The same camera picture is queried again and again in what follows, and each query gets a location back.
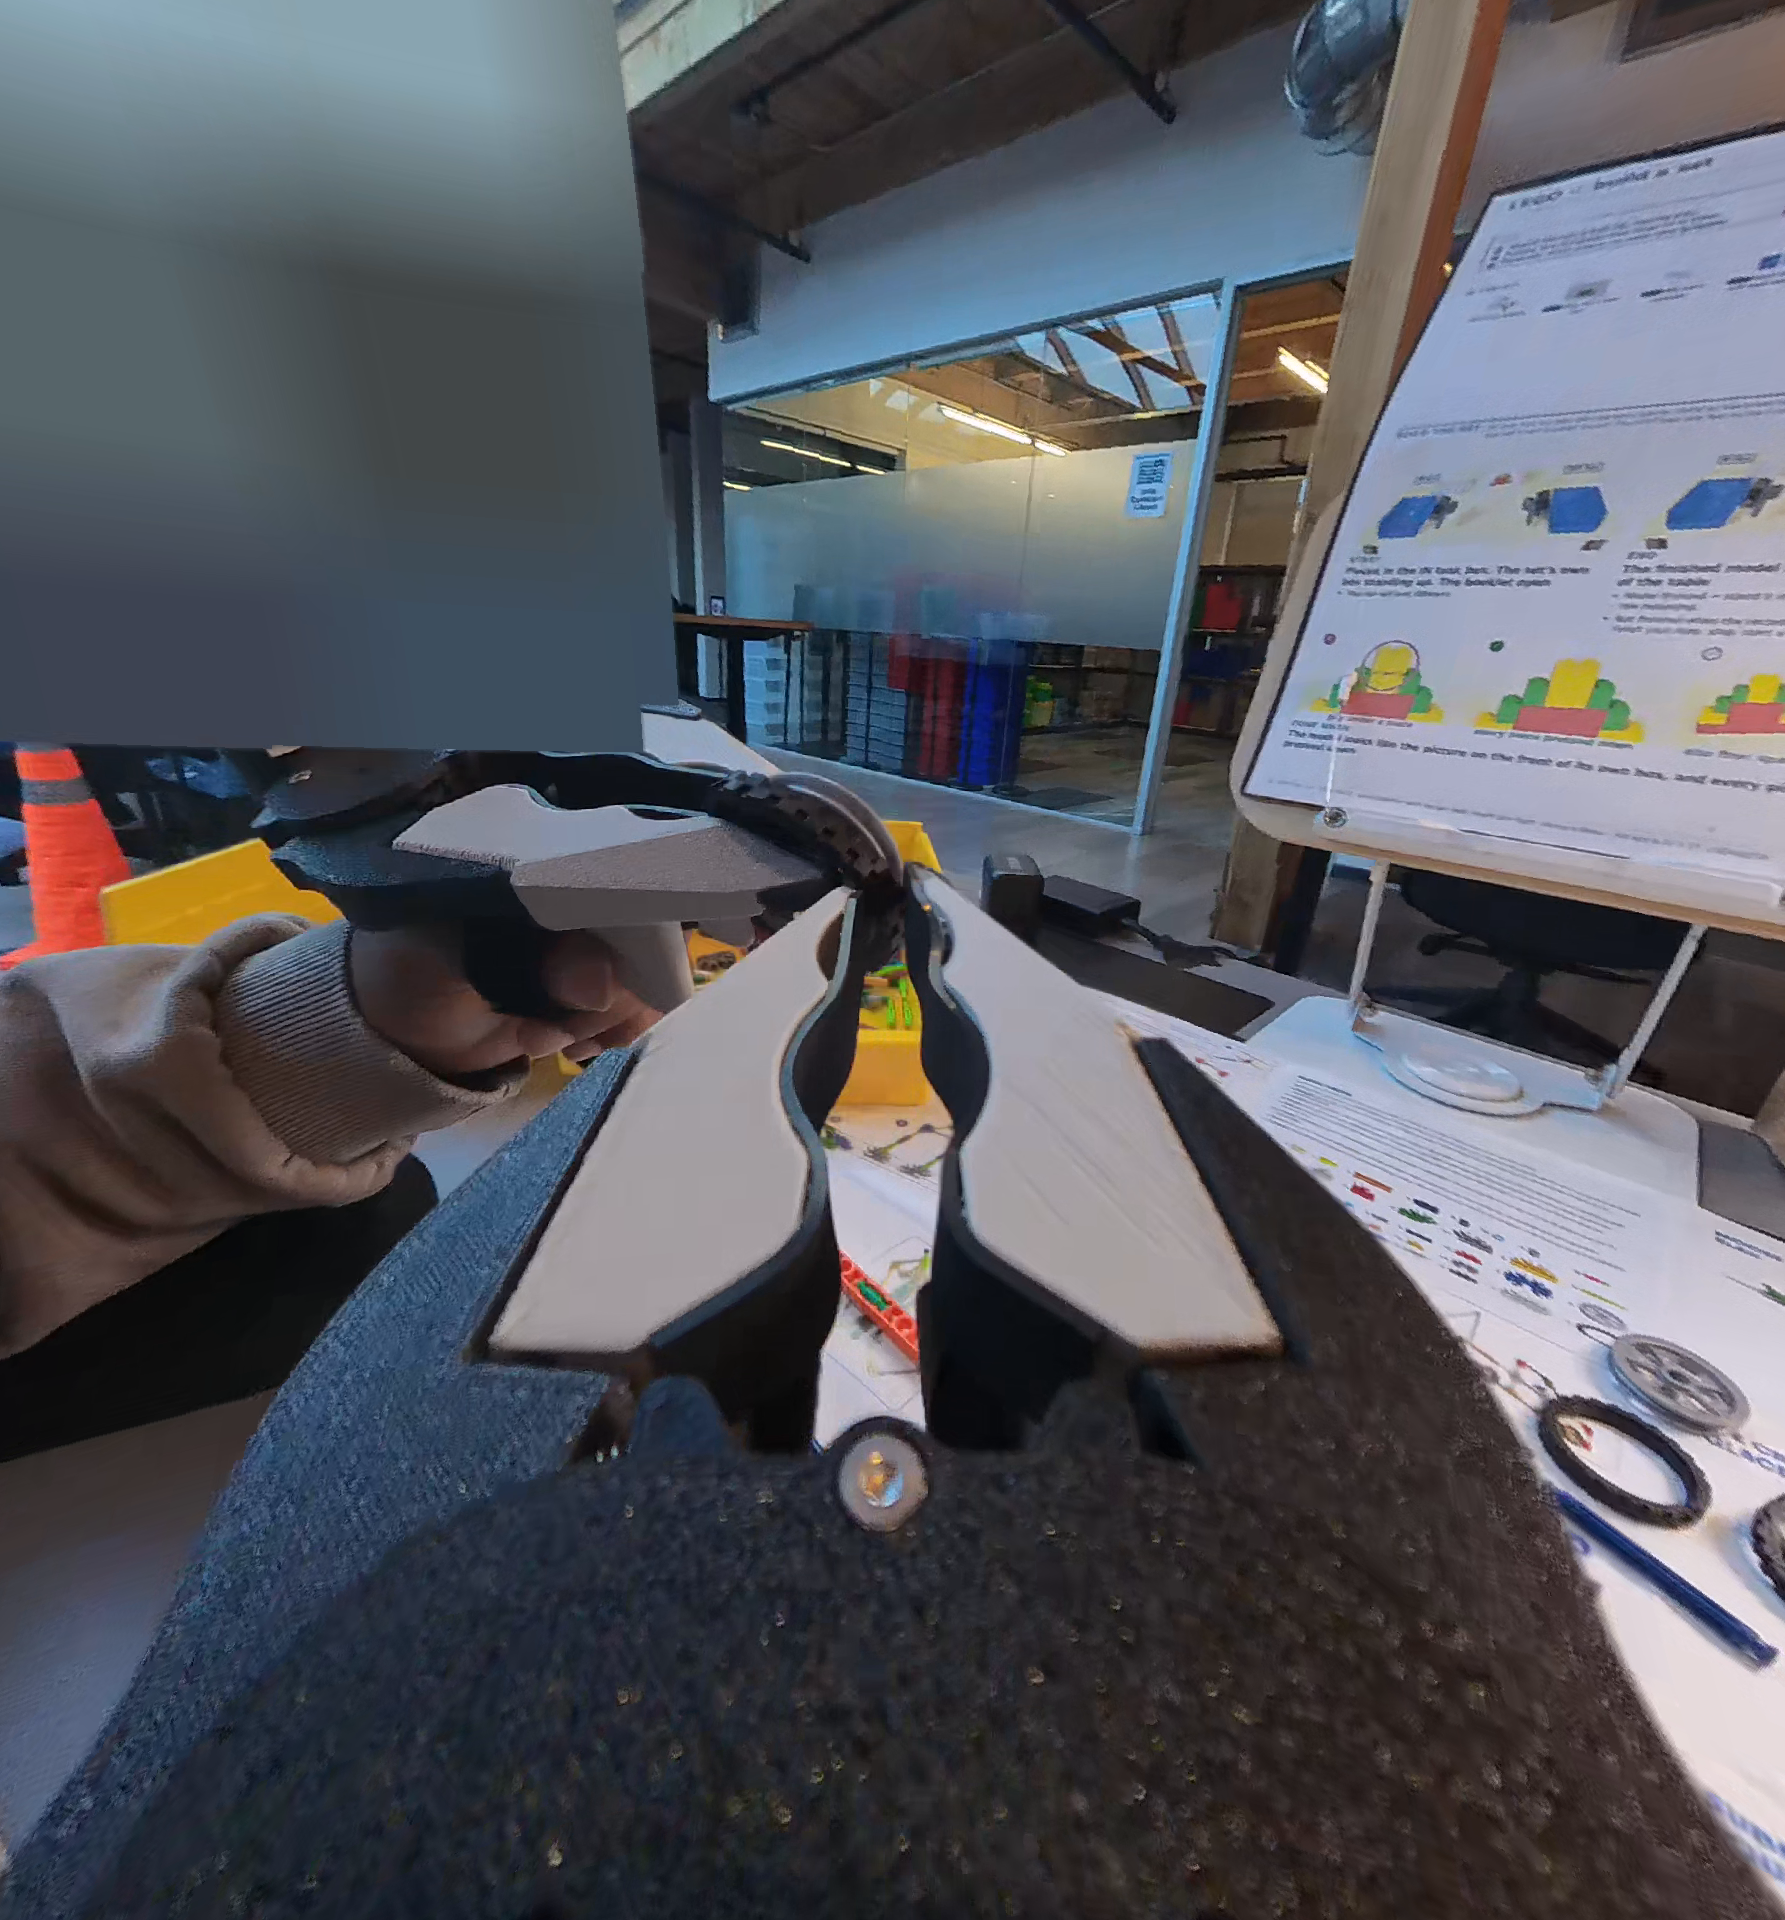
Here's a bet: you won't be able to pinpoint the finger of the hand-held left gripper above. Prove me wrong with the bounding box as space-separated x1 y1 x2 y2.
391 783 839 938

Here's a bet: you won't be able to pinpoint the printed paper on stand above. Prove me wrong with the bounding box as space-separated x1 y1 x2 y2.
1243 115 1785 902

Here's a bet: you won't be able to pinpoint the grey plastic spoked wheel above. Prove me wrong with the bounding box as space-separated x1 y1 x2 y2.
1606 1336 1751 1433
767 769 904 888

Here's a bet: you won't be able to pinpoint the yellow plastic parts bin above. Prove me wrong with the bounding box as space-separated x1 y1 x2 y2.
98 840 343 950
682 821 947 1118

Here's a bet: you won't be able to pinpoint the large fold-out instruction sheet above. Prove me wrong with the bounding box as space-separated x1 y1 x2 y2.
816 990 1785 1920

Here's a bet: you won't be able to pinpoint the person's left hand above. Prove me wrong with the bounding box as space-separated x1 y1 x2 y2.
348 917 660 1087

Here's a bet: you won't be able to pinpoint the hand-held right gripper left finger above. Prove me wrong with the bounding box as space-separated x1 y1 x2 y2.
481 885 863 1412

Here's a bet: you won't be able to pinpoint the colourful rod and connector model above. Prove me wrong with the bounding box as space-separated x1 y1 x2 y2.
838 1246 923 1365

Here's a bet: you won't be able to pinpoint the grey desk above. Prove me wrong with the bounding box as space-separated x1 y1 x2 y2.
0 705 1785 1862

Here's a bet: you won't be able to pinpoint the short blue plastic rod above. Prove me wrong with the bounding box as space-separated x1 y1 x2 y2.
1553 1490 1780 1670

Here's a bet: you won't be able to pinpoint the orange traffic cone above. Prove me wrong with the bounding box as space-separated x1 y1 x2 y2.
8 745 131 962

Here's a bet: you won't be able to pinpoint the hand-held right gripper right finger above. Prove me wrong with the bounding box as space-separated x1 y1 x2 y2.
894 885 1285 1412

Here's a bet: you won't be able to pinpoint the parts list instruction sheet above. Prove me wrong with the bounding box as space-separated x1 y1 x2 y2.
1251 1066 1681 1359

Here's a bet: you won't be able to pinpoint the white document stand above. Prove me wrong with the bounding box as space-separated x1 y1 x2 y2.
1216 0 1785 1200

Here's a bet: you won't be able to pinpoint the person's left forearm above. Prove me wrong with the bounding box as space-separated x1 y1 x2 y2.
0 917 510 1381

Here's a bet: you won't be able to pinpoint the black office chair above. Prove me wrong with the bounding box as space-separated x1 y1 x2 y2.
1397 872 1708 1059

